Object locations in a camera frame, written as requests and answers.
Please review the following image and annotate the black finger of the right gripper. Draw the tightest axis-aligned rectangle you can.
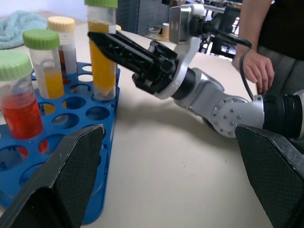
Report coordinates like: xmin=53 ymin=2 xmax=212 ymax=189
xmin=87 ymin=31 xmax=154 ymax=73
xmin=115 ymin=30 xmax=153 ymax=55

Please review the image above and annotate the green-capped red liquid tube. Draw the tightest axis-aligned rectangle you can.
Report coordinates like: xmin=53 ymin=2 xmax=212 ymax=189
xmin=0 ymin=49 xmax=45 ymax=140

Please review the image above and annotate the person's bare hand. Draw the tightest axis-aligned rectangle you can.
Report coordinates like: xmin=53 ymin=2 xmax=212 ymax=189
xmin=241 ymin=50 xmax=276 ymax=95

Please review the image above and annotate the teal towel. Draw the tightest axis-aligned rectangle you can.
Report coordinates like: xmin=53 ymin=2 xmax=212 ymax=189
xmin=0 ymin=11 xmax=48 ymax=50

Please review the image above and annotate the blue test tube rack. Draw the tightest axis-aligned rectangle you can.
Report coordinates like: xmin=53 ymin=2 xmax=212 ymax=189
xmin=0 ymin=62 xmax=121 ymax=225

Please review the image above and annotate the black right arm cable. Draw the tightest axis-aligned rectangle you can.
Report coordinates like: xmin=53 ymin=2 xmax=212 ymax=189
xmin=199 ymin=21 xmax=256 ymax=102

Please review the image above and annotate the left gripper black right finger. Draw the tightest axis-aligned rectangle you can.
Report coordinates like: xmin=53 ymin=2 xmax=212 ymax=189
xmin=234 ymin=123 xmax=304 ymax=228

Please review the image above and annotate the person in dark shirt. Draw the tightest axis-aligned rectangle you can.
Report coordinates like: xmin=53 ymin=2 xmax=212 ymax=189
xmin=256 ymin=0 xmax=304 ymax=97

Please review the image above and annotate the tall green-capped yellow liquid tube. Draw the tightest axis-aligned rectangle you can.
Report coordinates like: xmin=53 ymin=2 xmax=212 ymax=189
xmin=85 ymin=0 xmax=119 ymax=102

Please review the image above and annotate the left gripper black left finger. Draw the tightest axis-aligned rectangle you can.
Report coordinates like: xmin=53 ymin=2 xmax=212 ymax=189
xmin=0 ymin=123 xmax=105 ymax=228

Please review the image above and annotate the dark plastic crate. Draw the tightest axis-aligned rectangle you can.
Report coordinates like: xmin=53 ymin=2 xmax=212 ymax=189
xmin=115 ymin=0 xmax=172 ymax=37

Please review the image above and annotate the yellow-capped red liquid tube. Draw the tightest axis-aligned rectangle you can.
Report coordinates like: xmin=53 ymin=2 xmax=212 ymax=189
xmin=47 ymin=16 xmax=78 ymax=76

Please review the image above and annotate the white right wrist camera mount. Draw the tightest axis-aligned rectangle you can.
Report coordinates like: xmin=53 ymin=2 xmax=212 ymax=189
xmin=154 ymin=3 xmax=208 ymax=99

